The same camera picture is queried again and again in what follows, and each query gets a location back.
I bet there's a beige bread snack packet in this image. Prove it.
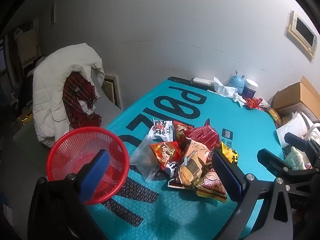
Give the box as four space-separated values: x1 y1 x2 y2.
167 139 210 189

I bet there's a red gold snack packet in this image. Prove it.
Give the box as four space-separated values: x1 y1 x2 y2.
173 121 194 142

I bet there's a crumpled white tissue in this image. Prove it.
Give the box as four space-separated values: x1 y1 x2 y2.
213 77 246 107

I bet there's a dark red foil packet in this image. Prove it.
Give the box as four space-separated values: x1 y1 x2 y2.
183 118 221 151

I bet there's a nutritious cereal packet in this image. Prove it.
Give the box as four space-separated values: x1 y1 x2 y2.
193 168 227 203

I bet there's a white quilted jacket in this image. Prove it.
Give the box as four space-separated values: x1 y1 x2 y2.
33 43 105 147

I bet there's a cream framed wall panel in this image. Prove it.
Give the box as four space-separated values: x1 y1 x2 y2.
286 10 318 62

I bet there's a red candy wrapper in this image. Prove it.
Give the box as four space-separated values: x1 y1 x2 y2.
245 98 263 109

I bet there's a red plastic mesh basket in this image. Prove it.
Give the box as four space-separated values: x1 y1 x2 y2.
46 127 130 205

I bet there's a white remote control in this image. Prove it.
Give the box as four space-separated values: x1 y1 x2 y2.
190 77 214 87

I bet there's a wall access panel frame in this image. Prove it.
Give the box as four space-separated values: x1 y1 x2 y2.
102 75 123 110

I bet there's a pale green plush toy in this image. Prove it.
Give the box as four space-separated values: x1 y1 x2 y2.
285 146 312 170

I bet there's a light blue deer humidifier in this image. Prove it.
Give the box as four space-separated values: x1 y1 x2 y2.
227 70 245 95

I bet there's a yellow black snack packet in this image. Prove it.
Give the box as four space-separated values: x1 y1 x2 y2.
221 142 239 165

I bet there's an orange red snack packet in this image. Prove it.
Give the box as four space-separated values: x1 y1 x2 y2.
149 141 182 170

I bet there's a cardboard box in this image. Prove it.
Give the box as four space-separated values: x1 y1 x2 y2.
272 76 319 122

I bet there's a clear zip bag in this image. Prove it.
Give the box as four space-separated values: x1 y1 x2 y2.
130 135 160 183

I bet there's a grey chair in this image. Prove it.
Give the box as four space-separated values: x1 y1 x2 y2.
12 67 123 170

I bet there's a yellow patterned snack bag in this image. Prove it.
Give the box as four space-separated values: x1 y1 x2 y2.
267 107 281 125

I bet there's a red plaid scarf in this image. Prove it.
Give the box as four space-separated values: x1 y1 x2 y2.
62 72 102 129

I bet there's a white snack packet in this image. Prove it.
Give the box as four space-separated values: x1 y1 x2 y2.
148 119 174 142
164 161 179 178

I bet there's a navy jar white lid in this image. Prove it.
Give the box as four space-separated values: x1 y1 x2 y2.
242 79 259 99

